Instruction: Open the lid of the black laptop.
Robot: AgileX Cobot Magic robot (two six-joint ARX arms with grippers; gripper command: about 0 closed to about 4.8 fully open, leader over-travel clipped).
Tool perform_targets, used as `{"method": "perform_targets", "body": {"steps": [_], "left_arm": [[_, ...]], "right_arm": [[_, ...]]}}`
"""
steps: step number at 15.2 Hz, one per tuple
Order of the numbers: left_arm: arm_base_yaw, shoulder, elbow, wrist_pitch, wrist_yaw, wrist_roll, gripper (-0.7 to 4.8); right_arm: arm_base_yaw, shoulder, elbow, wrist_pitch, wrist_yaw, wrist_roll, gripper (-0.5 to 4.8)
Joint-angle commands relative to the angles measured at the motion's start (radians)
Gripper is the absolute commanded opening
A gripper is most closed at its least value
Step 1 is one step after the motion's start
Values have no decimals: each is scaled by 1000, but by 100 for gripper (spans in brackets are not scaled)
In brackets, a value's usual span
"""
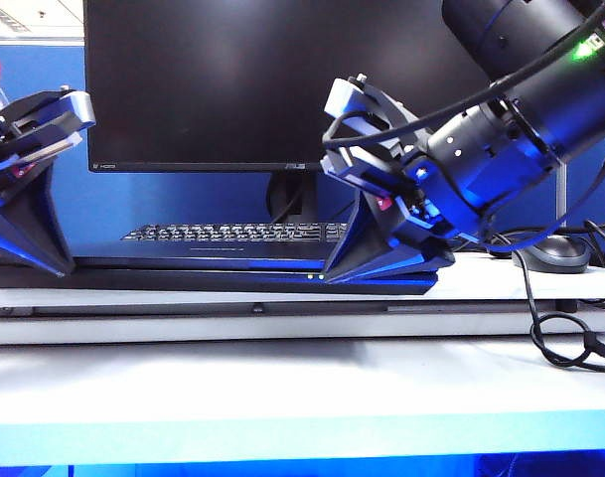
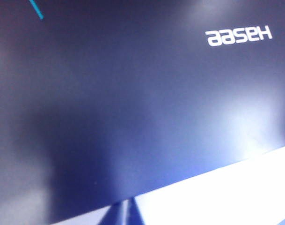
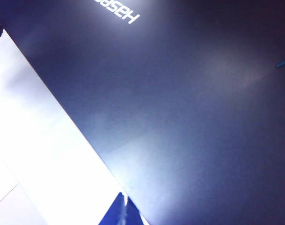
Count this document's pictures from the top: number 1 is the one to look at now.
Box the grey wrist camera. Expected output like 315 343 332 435
0 86 97 150
324 73 423 151

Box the looped black cable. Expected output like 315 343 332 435
488 231 605 373

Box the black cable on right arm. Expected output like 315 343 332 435
320 0 605 151

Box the wide blue partition panel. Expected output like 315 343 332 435
0 43 561 259

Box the white desk riser board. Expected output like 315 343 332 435
0 250 605 347

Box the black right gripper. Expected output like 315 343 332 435
320 142 483 285

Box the narrow blue partition panel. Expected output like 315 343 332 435
565 138 605 242

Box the black computer mouse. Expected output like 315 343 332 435
510 233 592 274

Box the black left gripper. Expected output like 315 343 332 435
0 122 83 278

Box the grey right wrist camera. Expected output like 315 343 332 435
324 73 423 151

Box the black laptop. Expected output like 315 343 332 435
0 254 440 296

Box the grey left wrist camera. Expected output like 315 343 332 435
0 86 97 150

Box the metal partition post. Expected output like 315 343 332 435
554 161 569 228

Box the black ASUS monitor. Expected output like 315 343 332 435
82 0 493 225

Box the black external keyboard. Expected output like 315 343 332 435
120 221 354 250

